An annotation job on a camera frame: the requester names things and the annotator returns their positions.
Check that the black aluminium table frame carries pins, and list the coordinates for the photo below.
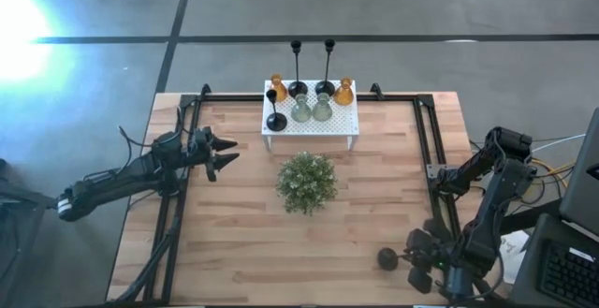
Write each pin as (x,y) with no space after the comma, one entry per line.
(421,130)

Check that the white perforated metal shelf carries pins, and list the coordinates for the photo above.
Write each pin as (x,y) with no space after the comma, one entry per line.
(341,123)

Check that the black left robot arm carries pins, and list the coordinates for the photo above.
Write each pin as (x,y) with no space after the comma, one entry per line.
(117,177)

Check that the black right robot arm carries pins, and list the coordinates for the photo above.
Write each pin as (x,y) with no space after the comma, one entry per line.
(482,242)

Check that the white paper sheet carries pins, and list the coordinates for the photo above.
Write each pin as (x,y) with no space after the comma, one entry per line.
(512,249)

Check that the artificial green leafy plant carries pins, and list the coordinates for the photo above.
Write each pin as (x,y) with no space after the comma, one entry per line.
(306,184)

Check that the amber glass candle holder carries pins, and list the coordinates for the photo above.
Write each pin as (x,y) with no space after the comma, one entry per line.
(279,90)
(344,95)

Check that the clear ribbed glass candle holder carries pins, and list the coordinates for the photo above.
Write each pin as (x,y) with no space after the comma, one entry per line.
(322,110)
(301,111)

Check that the tall black candlestick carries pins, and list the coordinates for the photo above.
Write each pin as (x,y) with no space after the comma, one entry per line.
(297,89)
(325,88)

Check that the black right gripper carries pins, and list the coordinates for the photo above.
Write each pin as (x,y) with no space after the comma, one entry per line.
(435,259)

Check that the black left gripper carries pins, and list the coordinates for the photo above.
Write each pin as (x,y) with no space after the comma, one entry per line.
(203,153)

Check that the dark grey laptop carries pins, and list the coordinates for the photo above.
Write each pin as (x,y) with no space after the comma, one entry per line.
(561,261)

